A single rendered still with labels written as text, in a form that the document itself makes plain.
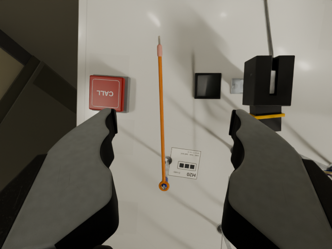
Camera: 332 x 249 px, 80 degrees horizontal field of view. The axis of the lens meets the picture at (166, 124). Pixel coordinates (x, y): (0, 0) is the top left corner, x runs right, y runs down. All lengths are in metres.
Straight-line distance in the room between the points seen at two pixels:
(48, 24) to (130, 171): 1.55
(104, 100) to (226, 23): 0.22
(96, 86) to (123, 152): 0.12
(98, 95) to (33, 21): 1.56
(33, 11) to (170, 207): 1.63
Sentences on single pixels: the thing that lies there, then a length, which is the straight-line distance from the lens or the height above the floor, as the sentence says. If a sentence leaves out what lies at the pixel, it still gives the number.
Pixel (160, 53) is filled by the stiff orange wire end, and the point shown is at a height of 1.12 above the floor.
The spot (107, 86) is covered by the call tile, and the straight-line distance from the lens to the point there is 0.31.
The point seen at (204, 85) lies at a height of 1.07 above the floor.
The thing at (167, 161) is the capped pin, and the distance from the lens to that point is 0.32.
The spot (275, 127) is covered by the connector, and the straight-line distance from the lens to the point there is 0.28.
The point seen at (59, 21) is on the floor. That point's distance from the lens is 1.74.
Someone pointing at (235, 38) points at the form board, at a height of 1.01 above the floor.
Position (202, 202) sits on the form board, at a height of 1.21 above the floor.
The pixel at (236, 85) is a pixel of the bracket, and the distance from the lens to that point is 0.33.
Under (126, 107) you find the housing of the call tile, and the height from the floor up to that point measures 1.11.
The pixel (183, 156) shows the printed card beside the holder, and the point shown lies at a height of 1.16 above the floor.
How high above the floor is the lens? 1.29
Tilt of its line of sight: 33 degrees down
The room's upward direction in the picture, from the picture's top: 174 degrees counter-clockwise
